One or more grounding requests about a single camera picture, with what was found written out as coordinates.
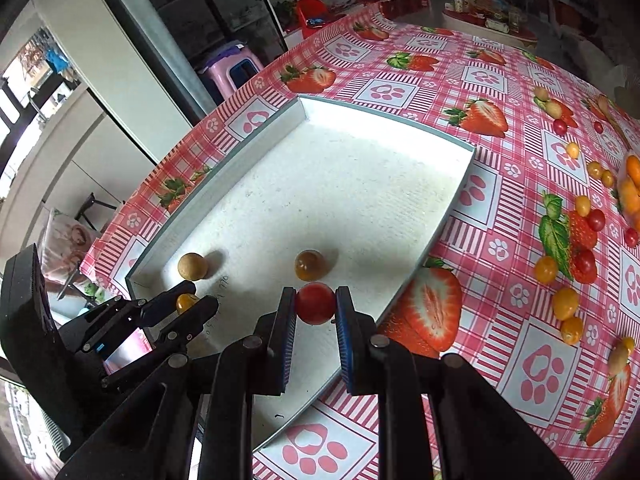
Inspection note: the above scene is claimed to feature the round white coffee table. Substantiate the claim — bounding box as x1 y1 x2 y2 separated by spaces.
442 9 538 50

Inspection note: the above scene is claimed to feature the yellow cherry tomato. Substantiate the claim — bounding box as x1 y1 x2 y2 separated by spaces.
551 287 579 321
176 294 200 314
565 142 580 159
534 256 559 285
587 160 603 180
560 315 584 346
601 170 615 188
575 195 591 218

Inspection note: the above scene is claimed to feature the pink plastic stool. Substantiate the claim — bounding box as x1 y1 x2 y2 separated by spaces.
198 41 264 105

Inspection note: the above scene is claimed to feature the red plastic chair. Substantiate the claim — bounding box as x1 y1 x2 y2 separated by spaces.
296 0 345 39

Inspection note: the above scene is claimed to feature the pink strawberry tablecloth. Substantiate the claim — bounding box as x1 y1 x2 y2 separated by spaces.
79 1 640 480

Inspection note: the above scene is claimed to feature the tan longan fruit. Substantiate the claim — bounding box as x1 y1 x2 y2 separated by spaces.
178 252 208 282
534 87 549 102
608 341 629 377
544 100 563 119

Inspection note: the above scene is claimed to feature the orange mandarin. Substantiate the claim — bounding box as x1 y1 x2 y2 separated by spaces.
626 154 640 188
617 177 640 218

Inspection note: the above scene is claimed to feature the brown-orange cherry tomato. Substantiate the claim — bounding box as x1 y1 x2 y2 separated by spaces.
294 249 328 282

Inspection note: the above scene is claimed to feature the white shallow box tray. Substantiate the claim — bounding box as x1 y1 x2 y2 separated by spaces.
124 94 476 453

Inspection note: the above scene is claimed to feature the glass fruit bowl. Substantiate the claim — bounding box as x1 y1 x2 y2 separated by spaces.
616 151 640 231

